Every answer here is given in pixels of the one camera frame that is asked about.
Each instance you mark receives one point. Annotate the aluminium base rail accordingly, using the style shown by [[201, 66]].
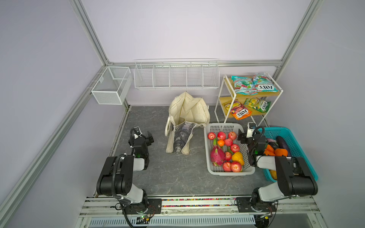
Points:
[[222, 211]]

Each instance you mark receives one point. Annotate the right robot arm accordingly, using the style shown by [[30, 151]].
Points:
[[294, 177]]

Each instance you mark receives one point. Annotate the teal Fox's candy bag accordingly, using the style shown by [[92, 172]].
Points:
[[263, 83]]

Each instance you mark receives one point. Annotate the long white wire wall basket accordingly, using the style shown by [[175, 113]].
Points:
[[177, 74]]

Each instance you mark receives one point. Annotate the white plastic fruit basket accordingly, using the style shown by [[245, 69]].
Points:
[[247, 169]]

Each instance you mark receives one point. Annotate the purple eggplant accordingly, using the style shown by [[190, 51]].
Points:
[[283, 145]]

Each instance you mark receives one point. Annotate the yellow pear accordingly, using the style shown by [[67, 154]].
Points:
[[238, 157]]

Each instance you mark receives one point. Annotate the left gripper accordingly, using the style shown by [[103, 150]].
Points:
[[147, 137]]

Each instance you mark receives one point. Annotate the red apple small middle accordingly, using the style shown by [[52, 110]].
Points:
[[228, 156]]

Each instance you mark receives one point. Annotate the teal plastic vegetable basket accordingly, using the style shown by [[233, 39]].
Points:
[[289, 138]]

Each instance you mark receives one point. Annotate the orange tangerine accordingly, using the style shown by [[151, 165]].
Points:
[[221, 142]]

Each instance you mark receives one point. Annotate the cream canvas grocery bag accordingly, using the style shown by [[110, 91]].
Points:
[[185, 114]]

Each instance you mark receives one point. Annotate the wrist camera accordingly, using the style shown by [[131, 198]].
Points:
[[137, 131], [251, 126]]

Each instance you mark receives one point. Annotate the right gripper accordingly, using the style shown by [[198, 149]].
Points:
[[243, 137]]

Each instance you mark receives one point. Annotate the pink green candy bag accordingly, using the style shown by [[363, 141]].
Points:
[[244, 86]]

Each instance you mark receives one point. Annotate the orange Fox's candy bag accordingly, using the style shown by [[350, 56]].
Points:
[[237, 110]]

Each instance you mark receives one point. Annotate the small white mesh wall basket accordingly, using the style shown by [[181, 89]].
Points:
[[112, 86]]

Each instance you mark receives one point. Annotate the orange carrot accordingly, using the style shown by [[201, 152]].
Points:
[[269, 151]]

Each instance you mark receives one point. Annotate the green Fox's candy bag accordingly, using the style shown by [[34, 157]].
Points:
[[259, 105]]

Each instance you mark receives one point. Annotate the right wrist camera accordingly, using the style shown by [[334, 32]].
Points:
[[251, 126]]

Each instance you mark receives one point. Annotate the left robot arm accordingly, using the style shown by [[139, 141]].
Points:
[[116, 178]]

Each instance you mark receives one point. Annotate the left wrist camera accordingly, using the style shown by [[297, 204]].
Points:
[[137, 131]]

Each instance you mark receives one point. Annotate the yellow orange squash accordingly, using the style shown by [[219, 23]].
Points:
[[273, 174]]

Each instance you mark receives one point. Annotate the white wire two-tier shelf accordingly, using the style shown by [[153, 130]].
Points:
[[227, 96]]

